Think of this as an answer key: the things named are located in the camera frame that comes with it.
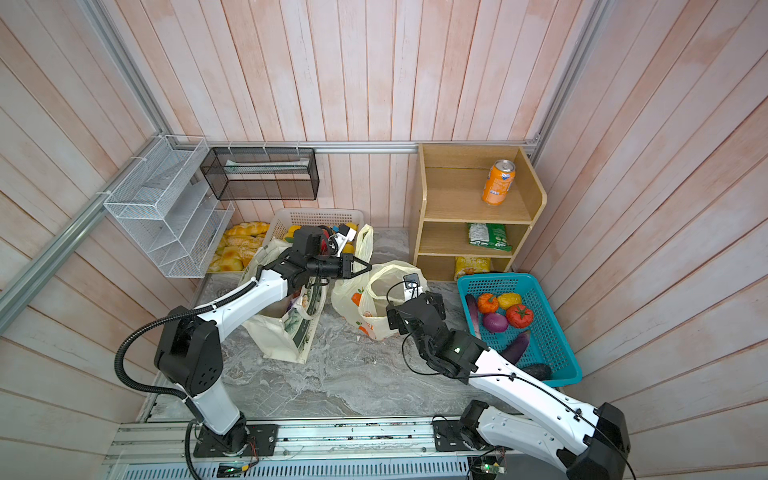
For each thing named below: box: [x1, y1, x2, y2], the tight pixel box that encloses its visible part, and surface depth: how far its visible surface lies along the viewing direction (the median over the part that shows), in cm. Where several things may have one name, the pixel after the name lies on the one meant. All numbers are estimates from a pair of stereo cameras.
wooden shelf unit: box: [414, 144, 547, 282], surface depth 90 cm
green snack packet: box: [468, 223, 513, 252], surface depth 94 cm
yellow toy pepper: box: [497, 292, 522, 310], surface depth 97 cm
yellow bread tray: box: [207, 221, 270, 273], surface depth 110 cm
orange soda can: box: [482, 159, 516, 206], surface depth 78 cm
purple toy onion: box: [483, 313, 509, 333], surface depth 92 cm
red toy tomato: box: [506, 304, 534, 329], surface depth 92 cm
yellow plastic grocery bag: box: [331, 224, 429, 341], surface depth 81 cm
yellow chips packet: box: [455, 256, 491, 276], surface depth 106 cm
